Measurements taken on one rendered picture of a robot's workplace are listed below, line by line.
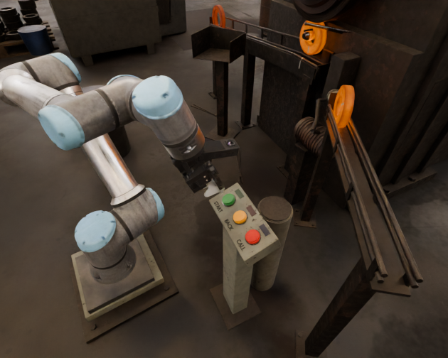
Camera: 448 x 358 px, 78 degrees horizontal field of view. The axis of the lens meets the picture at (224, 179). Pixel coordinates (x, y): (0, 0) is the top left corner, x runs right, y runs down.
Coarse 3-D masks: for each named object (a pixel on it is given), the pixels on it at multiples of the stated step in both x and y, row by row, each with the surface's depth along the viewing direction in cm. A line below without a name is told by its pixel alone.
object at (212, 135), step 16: (208, 32) 177; (224, 32) 173; (240, 32) 168; (192, 48) 168; (208, 48) 183; (224, 48) 180; (240, 48) 167; (224, 64) 172; (224, 80) 180; (224, 96) 187; (224, 112) 196; (224, 128) 205
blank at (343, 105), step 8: (344, 88) 100; (352, 88) 100; (336, 96) 110; (344, 96) 99; (352, 96) 98; (336, 104) 109; (344, 104) 98; (352, 104) 98; (336, 112) 109; (344, 112) 99; (336, 120) 106; (344, 120) 101
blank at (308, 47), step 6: (318, 24) 126; (324, 24) 126; (318, 30) 127; (324, 30) 126; (300, 36) 138; (318, 36) 128; (324, 36) 127; (300, 42) 139; (306, 42) 136; (318, 42) 129; (324, 42) 129; (306, 48) 137; (312, 48) 133; (318, 48) 130; (312, 54) 135
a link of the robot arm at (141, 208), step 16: (32, 64) 91; (48, 64) 93; (64, 64) 96; (48, 80) 94; (64, 80) 96; (80, 80) 103; (96, 144) 102; (112, 144) 107; (96, 160) 103; (112, 160) 105; (112, 176) 106; (128, 176) 109; (112, 192) 108; (128, 192) 108; (144, 192) 112; (128, 208) 108; (144, 208) 110; (160, 208) 114; (128, 224) 106; (144, 224) 111
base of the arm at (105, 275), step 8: (128, 248) 118; (128, 256) 115; (136, 256) 122; (120, 264) 112; (128, 264) 116; (96, 272) 111; (104, 272) 110; (112, 272) 111; (120, 272) 112; (128, 272) 115; (96, 280) 113; (104, 280) 111; (112, 280) 112; (120, 280) 114
